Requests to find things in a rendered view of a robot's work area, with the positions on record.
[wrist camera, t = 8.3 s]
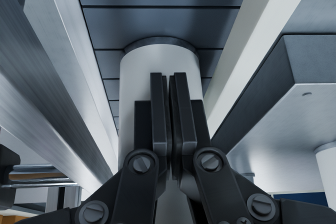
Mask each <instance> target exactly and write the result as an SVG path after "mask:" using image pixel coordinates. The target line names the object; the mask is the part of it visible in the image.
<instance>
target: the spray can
mask: <svg viewBox="0 0 336 224"><path fill-rule="evenodd" d="M199 63H200V58H199V54H198V51H197V50H196V48H195V47H194V46H193V45H191V44H190V43H188V42H186V41H184V40H182V39H178V38H174V37H166V36H157V37H148V38H144V39H141V40H138V41H135V42H133V43H131V44H130V45H128V46H127V47H126V48H125V49H124V50H123V51H122V53H121V55H120V58H119V64H120V75H119V124H118V171H119V170H120V169H122V168H123V164H124V160H125V158H126V156H127V155H128V153H129V152H131V151H133V150H134V112H135V101H150V73H162V76H166V80H167V91H168V97H169V80H170V76H173V75H174V73H182V72H186V77H187V83H188V89H189V95H190V99H191V100H202V101H203V92H202V83H201V73H200V64H199ZM203 103H204V102H203ZM155 224H194V223H193V220H192V216H191V212H190V209H189V205H188V201H187V195H185V194H184V193H183V192H182V191H181V190H180V187H178V186H177V180H173V178H172V167H171V161H170V173H169V180H167V181H166V189H165V192H164V193H163V194H162V195H161V196H160V197H159V198H158V201H157V210H156V219H155Z"/></svg>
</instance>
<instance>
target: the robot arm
mask: <svg viewBox="0 0 336 224"><path fill-rule="evenodd" d="M170 167H171V172H172V180H173V181H177V187H179V188H180V191H182V192H183V193H184V194H185V195H186V199H187V203H188V206H189V210H190V214H191V217H192V221H193V224H336V211H334V210H333V209H331V208H330V207H327V206H324V205H319V204H314V203H308V202H303V201H297V200H292V199H286V198H280V199H275V198H273V197H271V196H270V195H269V194H268V193H266V192H265V191H264V190H262V189H261V188H259V187H258V186H256V185H255V184H254V183H252V182H251V181H249V180H248V179H247V178H245V177H244V176H242V175H241V174H239V173H238V172H237V171H235V170H234V169H232V168H231V166H230V164H229V161H228V159H227V157H226V155H225V154H224V153H223V152H222V151H221V150H220V149H218V148H216V147H213V146H212V143H211V138H210V133H209V128H208V123H207V118H206V113H205V108H204V103H203V100H202V99H190V93H189V86H188V80H187V74H186V72H174V75H170V76H169V89H168V86H167V76H166V75H162V73H161V72H150V100H135V101H134V143H133V150H132V151H131V152H129V153H128V154H127V156H126V157H125V159H124V162H123V167H122V169H120V170H119V171H118V172H117V173H116V174H115V175H113V176H112V177H111V178H110V179H109V180H108V181H107V182H105V183H104V184H103V185H102V186H101V187H100V188H99V189H97V190H96V191H95V192H94V193H93V194H92V195H90V196H89V197H88V198H87V199H86V200H85V201H84V202H82V203H81V205H80V206H78V207H74V208H69V207H66V208H63V209H59V210H55V211H51V212H48V213H44V214H40V215H37V216H33V217H29V218H25V219H22V220H19V221H17V222H15V223H14V224H155V223H156V214H157V205H158V198H159V197H160V196H161V195H162V194H163V193H164V192H165V191H166V182H167V181H169V178H170Z"/></svg>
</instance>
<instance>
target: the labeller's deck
mask: <svg viewBox="0 0 336 224"><path fill-rule="evenodd" d="M334 141H336V34H335V35H283V36H282V37H281V39H280V40H279V42H278V43H277V45H276V46H275V48H274V49H273V51H272V52H271V54H270V55H269V56H268V58H267V59H266V61H265V62H264V64H263V65H262V67H261V68H260V70H259V71H258V73H257V74H256V76H255V77H254V79H253V80H252V82H251V83H250V85H249V86H248V88H247V89H246V91H245V92H244V94H243V95H242V97H241V98H240V100H239V101H238V103H237V104H236V106H235V107H234V108H233V110H232V111H231V113H230V114H229V116H228V117H227V119H226V120H225V122H224V123H223V125H222V126H221V128H220V129H219V131H218V132H217V134H216V135H215V137H214V138H213V140H212V141H211V145H212V147H216V148H218V149H220V150H221V151H222V152H223V153H224V154H225V156H226V157H227V160H228V162H229V165H230V167H231V168H232V169H234V170H235V171H236V172H238V173H239V174H247V173H250V174H255V178H253V179H254V184H255V185H256V186H258V187H259V188H261V189H262V190H263V191H265V192H266V193H267V192H286V191H306V190H324V186H323V182H322V178H321V174H320V170H319V166H318V162H317V158H316V156H315V153H314V150H315V149H316V148H317V147H319V146H321V145H324V144H327V143H330V142H334Z"/></svg>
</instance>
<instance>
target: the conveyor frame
mask: <svg viewBox="0 0 336 224"><path fill-rule="evenodd" d="M54 2H55V5H56V7H57V10H58V12H59V15H60V17H61V20H62V22H63V25H64V28H65V30H66V33H67V35H68V38H69V40H70V43H71V45H72V48H73V50H74V53H75V55H76V58H77V60H78V63H79V65H80V68H81V70H82V73H83V76H84V78H85V81H86V83H87V86H88V88H89V91H90V93H91V96H92V98H93V101H94V103H95V106H96V108H97V111H98V113H99V116H100V118H101V121H102V124H103V126H104V129H105V131H106V134H107V136H108V139H109V141H110V144H111V146H112V149H113V151H114V154H115V156H116V159H117V161H118V149H119V135H118V131H117V127H116V124H115V120H114V116H113V113H112V110H111V106H110V103H109V99H108V96H107V92H106V89H105V85H104V82H103V78H102V75H101V71H100V68H99V64H98V61H97V57H96V54H95V49H94V47H93V43H92V40H91V36H90V33H89V29H88V26H87V22H86V19H85V15H84V12H83V5H82V4H81V1H80V0H54Z"/></svg>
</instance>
